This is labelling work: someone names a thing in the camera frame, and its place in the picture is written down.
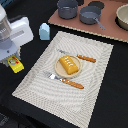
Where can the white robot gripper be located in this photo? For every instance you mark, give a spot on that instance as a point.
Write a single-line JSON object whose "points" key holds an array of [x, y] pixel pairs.
{"points": [[13, 35]]}

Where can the yellow butter box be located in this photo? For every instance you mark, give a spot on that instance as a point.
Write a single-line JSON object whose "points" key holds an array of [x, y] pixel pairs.
{"points": [[15, 64]]}

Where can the orange bread loaf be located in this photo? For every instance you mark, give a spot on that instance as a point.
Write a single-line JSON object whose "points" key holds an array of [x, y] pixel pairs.
{"points": [[68, 64]]}

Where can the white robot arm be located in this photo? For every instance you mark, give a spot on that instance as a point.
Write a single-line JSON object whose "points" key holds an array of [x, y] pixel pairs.
{"points": [[13, 35]]}

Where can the grey cooking pot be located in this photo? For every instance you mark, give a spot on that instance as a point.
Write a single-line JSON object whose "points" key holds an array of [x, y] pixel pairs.
{"points": [[67, 9]]}

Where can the round beige plate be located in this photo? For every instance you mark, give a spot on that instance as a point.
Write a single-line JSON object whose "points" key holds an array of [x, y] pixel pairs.
{"points": [[62, 72]]}

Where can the woven beige placemat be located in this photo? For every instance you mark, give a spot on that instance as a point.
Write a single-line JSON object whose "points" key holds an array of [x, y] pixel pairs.
{"points": [[62, 100]]}

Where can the brown stove board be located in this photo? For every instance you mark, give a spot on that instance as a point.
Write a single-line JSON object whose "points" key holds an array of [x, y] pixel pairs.
{"points": [[108, 16]]}

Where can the beige bowl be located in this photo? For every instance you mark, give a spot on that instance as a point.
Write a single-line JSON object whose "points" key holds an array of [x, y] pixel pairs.
{"points": [[122, 15]]}

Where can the knife with orange handle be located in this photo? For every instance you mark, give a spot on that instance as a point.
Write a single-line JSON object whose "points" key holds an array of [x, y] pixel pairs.
{"points": [[79, 56]]}

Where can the fork with orange handle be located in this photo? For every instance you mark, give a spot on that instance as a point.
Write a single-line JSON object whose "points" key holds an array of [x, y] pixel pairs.
{"points": [[64, 80]]}

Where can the grey saucepan with handle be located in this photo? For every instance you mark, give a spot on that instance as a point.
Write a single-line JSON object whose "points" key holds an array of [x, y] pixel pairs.
{"points": [[91, 15]]}

